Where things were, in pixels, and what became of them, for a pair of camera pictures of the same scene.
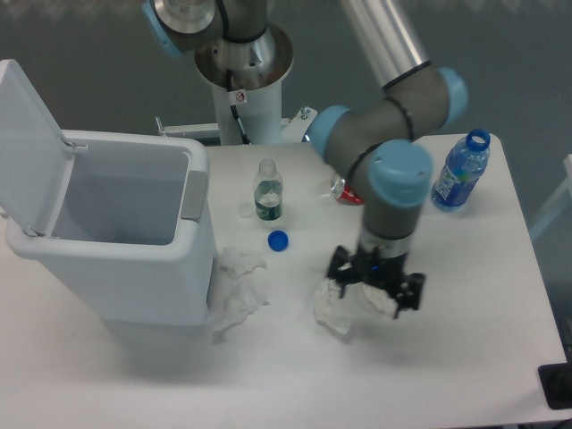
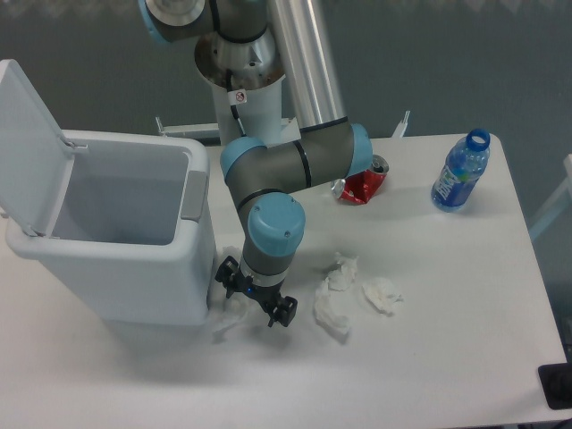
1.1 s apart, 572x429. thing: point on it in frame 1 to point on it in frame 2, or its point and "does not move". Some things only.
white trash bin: [133, 240] does not move
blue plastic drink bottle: [465, 162] does not move
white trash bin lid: [36, 160] does not move
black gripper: [370, 265] to [232, 278]
